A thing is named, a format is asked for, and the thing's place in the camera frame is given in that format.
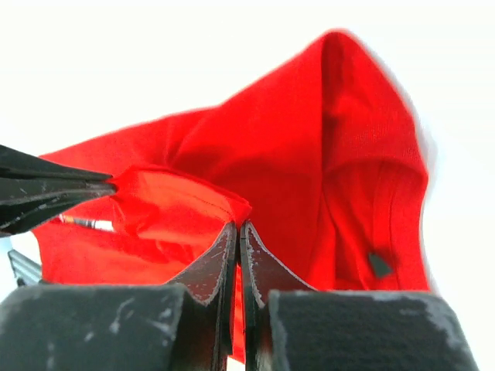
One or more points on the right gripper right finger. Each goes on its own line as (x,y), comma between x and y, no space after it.
(289,325)

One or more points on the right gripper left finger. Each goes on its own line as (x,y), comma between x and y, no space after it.
(184,324)

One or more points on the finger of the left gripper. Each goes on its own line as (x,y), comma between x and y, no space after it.
(19,166)
(26,205)

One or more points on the bright red t-shirt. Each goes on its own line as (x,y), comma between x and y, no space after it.
(320,154)

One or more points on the aluminium frame rail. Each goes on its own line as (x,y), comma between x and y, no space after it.
(26,271)

